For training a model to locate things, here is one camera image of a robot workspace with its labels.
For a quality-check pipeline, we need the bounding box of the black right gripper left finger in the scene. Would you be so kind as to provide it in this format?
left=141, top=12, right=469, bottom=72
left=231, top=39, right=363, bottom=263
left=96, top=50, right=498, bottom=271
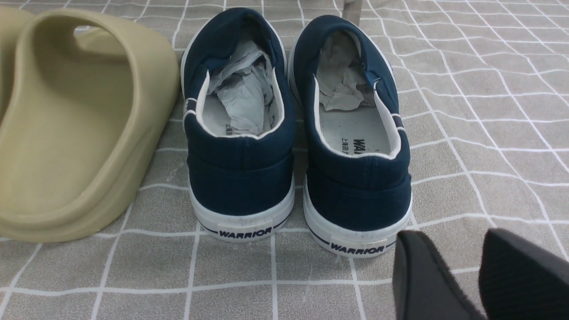
left=393, top=230, right=485, bottom=320

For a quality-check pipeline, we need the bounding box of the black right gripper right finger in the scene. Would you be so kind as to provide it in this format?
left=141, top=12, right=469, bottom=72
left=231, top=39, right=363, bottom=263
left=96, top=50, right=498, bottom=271
left=478, top=228, right=569, bottom=320

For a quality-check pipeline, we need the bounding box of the navy slip-on shoe right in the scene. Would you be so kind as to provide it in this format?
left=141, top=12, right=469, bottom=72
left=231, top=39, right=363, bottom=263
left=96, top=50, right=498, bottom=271
left=288, top=16, right=413, bottom=259

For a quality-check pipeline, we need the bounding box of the navy slip-on shoe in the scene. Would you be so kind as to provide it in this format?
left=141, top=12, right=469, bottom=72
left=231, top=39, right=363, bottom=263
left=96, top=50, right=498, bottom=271
left=288, top=16, right=413, bottom=259
left=180, top=8, right=296, bottom=243

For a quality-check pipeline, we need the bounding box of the navy slip-on shoe left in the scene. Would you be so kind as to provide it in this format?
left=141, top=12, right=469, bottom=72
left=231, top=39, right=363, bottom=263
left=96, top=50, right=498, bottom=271
left=180, top=8, right=296, bottom=243

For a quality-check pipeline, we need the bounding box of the metal shoe rack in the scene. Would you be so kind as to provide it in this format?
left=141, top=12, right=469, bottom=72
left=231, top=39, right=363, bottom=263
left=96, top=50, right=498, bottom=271
left=342, top=0, right=363, bottom=26

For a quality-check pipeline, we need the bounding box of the grey checked tablecloth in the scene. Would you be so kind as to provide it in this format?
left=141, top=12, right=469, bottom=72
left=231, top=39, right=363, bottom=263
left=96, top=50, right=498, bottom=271
left=1, top=0, right=569, bottom=320

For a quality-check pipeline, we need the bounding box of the olive slipper right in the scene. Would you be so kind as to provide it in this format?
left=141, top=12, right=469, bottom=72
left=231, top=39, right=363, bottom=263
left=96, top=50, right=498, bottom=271
left=1, top=8, right=180, bottom=243

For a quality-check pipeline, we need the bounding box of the olive slipper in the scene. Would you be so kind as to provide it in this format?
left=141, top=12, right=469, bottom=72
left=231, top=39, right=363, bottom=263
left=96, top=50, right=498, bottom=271
left=0, top=7, right=34, bottom=119
left=1, top=8, right=180, bottom=243

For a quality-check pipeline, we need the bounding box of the olive slipper left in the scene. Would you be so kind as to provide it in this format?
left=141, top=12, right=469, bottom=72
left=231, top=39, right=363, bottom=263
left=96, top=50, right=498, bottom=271
left=0, top=7, right=34, bottom=119

